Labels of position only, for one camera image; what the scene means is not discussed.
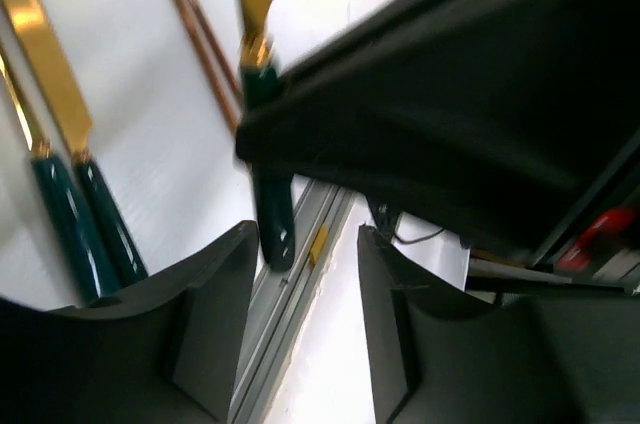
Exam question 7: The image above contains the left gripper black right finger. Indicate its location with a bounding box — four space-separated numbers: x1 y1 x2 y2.
357 226 639 423

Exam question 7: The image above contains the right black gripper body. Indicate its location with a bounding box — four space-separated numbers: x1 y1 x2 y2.
259 0 639 263

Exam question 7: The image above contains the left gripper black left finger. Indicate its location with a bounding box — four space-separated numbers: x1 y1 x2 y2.
1 221 258 423

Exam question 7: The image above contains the gold knife green handle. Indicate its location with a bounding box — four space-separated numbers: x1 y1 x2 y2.
237 0 296 274
1 0 148 289
1 57 119 303

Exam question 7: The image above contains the copper chopstick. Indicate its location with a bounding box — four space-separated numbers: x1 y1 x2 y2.
187 0 242 100
173 0 242 136

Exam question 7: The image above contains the aluminium table rail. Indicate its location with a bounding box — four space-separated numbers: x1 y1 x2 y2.
228 181 352 423

